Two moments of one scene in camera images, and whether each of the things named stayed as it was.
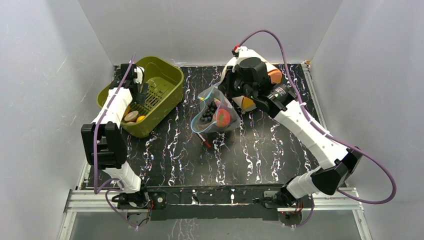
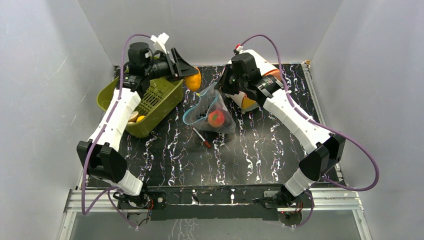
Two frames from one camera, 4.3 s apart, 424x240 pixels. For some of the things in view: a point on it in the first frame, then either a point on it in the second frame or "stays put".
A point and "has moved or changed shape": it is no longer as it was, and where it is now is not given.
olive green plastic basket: x=165 y=78 stays put
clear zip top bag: x=216 y=113 has moved or changed shape
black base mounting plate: x=217 y=202 stays put
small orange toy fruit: x=127 y=110 has moved or changed shape
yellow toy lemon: x=140 y=118 stays put
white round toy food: x=131 y=116 stays put
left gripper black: x=140 y=99 → x=183 y=68
